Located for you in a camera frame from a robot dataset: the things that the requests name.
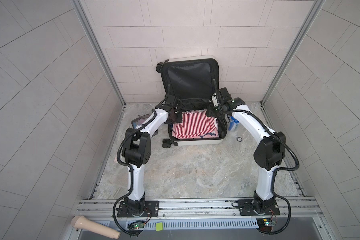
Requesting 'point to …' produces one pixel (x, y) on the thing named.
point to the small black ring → (237, 139)
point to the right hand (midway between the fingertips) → (207, 112)
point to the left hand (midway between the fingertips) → (182, 116)
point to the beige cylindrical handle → (82, 222)
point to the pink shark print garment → (214, 133)
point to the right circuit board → (266, 224)
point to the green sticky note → (159, 226)
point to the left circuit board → (136, 225)
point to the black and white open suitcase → (191, 79)
